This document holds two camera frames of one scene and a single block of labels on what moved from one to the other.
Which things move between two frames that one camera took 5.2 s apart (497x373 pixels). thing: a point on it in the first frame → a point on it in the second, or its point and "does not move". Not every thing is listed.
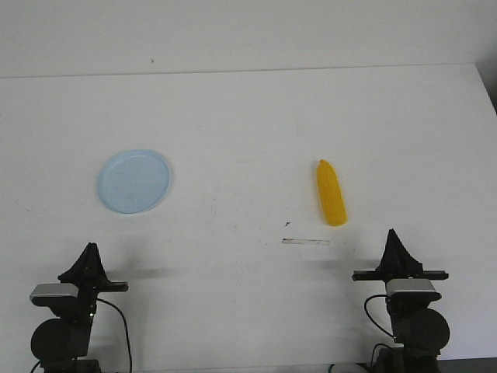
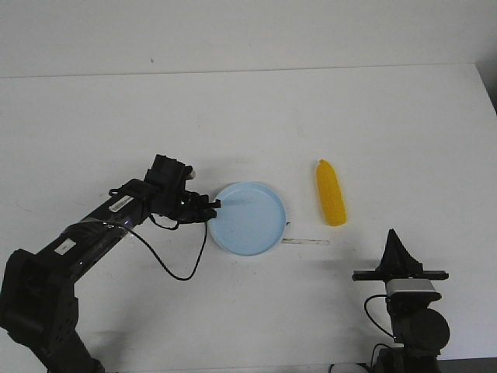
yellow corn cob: [331, 194] does not move
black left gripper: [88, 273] → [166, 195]
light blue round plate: [133, 182] → [251, 221]
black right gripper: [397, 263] does not move
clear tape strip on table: [305, 242] does not move
